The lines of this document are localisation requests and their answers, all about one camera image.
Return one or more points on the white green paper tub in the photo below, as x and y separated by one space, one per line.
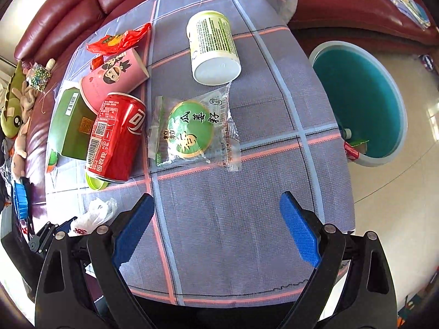
212 41

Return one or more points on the red leather sofa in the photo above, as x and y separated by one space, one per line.
51 24

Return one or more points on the small blue red object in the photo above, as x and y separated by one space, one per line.
427 62

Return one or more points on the clear bag of beads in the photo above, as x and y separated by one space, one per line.
38 77

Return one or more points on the grey checked cloth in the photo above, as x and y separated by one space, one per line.
223 229

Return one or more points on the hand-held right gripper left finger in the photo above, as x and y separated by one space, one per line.
135 226

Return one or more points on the red crumpled wrapper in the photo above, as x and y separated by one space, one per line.
116 41

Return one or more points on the beige plush toy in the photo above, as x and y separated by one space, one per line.
22 137

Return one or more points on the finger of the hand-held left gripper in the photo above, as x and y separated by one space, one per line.
20 198
46 236

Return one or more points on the white bottle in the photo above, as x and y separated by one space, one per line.
345 132

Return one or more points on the white plastic bag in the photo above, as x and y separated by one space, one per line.
92 214

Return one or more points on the clear snack packet green label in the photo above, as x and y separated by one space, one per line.
190 126

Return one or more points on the red soda can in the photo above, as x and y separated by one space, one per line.
116 133

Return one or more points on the green plush dinosaur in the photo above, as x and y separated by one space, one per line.
12 109

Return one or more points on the green round lid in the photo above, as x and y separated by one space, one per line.
94 185

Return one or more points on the pink cartoon paper cup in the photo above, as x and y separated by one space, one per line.
113 75

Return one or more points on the green white cardboard box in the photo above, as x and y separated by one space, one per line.
68 126

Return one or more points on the green orange wrapper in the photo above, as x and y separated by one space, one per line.
52 160

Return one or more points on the small red packet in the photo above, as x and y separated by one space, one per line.
97 63

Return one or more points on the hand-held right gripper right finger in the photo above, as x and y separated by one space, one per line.
300 229

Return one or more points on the teal plastic bin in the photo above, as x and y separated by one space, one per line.
360 92

